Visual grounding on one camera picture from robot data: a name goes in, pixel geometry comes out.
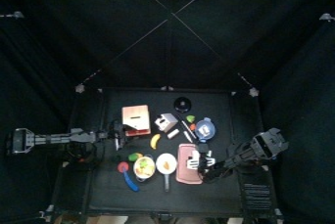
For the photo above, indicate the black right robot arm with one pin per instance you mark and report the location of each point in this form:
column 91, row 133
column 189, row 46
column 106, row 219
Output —
column 252, row 151

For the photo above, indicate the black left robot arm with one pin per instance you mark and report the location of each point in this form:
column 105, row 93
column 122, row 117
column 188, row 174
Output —
column 52, row 138

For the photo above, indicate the white toy rice block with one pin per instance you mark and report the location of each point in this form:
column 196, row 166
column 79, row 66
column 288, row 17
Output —
column 173, row 133

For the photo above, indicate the pink rectangular tray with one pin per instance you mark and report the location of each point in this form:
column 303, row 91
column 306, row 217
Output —
column 185, row 169

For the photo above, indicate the wooden toy toaster box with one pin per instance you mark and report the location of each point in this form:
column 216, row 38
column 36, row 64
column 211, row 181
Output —
column 136, row 118

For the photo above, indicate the green yellow toy fruit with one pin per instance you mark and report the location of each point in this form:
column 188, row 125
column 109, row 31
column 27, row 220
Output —
column 134, row 156

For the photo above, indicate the frying pan with fried egg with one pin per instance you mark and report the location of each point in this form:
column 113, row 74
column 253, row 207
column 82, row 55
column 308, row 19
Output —
column 166, row 164

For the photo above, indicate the short white stick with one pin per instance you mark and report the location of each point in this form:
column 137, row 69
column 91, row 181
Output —
column 188, row 136

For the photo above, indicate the yellow toy banana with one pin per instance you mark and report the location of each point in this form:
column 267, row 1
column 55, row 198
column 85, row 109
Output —
column 154, row 141

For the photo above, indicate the orange toy carrot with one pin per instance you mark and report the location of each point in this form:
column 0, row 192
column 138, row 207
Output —
column 192, row 126

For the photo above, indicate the white toy stick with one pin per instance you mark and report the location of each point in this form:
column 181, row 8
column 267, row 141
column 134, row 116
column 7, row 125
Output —
column 189, row 126

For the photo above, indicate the white grey toy cube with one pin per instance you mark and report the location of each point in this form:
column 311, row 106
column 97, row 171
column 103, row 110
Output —
column 165, row 122

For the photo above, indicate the white pot with toy food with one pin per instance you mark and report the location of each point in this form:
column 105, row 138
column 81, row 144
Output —
column 144, row 167

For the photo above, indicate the red blue toy spoon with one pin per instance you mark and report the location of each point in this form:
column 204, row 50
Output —
column 129, row 179

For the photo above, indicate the black thin stick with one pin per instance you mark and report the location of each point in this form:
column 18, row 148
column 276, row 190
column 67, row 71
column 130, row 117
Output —
column 180, row 117

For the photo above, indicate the black bowl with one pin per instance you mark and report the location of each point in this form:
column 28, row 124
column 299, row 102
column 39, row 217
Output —
column 182, row 104

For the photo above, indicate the grey frame clamp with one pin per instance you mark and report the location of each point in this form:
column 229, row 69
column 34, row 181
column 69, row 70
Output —
column 79, row 88
column 253, row 91
column 166, row 88
column 16, row 14
column 326, row 16

